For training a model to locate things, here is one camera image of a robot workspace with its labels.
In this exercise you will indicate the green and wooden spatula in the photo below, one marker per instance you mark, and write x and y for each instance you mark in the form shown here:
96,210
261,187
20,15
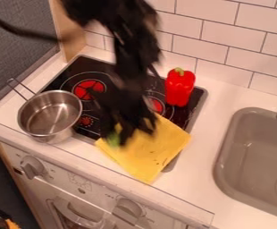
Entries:
113,140

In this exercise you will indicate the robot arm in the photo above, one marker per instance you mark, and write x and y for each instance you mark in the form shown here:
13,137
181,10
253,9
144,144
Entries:
133,35

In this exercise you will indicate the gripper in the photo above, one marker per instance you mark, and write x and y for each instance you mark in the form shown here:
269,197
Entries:
125,110

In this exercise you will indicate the yellow cloth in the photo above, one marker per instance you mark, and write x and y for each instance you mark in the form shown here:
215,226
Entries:
153,152

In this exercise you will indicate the toy sink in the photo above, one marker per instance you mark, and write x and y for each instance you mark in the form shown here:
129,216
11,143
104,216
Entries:
256,161

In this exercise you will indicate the toy stove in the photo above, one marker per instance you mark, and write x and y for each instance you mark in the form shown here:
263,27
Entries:
71,71

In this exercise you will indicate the red toy pepper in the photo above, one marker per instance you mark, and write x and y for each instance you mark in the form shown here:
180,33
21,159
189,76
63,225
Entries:
179,88

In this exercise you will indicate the wooden board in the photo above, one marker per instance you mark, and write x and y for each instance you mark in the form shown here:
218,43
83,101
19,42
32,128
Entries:
69,35

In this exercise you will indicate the silver pot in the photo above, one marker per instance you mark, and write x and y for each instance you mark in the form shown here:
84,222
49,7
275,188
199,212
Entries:
49,114

